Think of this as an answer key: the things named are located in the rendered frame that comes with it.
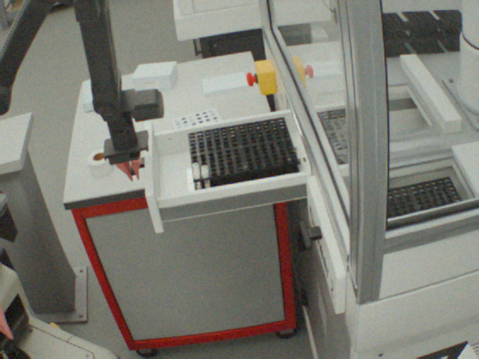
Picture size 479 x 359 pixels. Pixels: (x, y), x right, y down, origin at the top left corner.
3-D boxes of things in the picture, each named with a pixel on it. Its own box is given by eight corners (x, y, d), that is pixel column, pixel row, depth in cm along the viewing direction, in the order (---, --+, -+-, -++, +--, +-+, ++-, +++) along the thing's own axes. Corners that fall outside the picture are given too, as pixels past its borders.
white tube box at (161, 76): (133, 91, 205) (131, 78, 202) (141, 78, 212) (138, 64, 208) (172, 89, 203) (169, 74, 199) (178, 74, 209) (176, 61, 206)
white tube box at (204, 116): (179, 147, 178) (177, 135, 175) (173, 131, 184) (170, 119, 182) (225, 134, 180) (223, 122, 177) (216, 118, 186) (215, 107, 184)
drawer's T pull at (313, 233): (306, 252, 123) (305, 246, 122) (298, 225, 129) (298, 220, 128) (325, 248, 123) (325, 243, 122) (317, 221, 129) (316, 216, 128)
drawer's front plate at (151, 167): (156, 234, 144) (144, 195, 137) (152, 155, 167) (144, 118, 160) (163, 233, 144) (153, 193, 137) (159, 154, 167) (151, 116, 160)
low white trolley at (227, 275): (133, 367, 213) (62, 202, 166) (126, 250, 262) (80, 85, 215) (300, 344, 214) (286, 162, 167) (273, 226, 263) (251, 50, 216)
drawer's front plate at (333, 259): (335, 315, 120) (336, 277, 113) (308, 216, 143) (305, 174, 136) (345, 314, 120) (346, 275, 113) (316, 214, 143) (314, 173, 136)
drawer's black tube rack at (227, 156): (198, 203, 147) (192, 179, 143) (192, 155, 161) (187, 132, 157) (301, 185, 148) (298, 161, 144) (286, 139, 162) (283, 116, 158)
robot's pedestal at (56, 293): (23, 326, 231) (-50, 177, 184) (26, 275, 254) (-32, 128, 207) (87, 322, 231) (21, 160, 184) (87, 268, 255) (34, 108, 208)
